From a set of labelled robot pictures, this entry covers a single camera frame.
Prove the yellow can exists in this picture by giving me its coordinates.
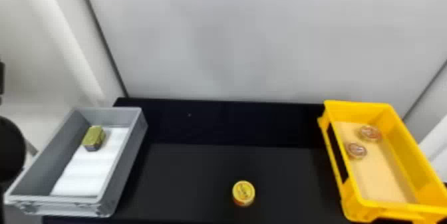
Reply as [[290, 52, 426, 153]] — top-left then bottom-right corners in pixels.
[[345, 142, 368, 160], [358, 124, 382, 143], [231, 180, 256, 207]]

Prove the white foam pad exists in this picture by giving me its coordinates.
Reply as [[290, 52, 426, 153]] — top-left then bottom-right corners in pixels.
[[50, 126, 131, 197]]

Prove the yellow crate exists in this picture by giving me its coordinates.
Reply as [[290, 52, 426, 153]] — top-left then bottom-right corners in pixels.
[[317, 100, 447, 224]]

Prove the grey crate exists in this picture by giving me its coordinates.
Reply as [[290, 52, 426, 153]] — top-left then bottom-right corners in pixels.
[[4, 106, 148, 218]]

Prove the green tin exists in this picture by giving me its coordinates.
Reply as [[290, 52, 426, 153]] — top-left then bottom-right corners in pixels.
[[82, 125, 107, 152]]

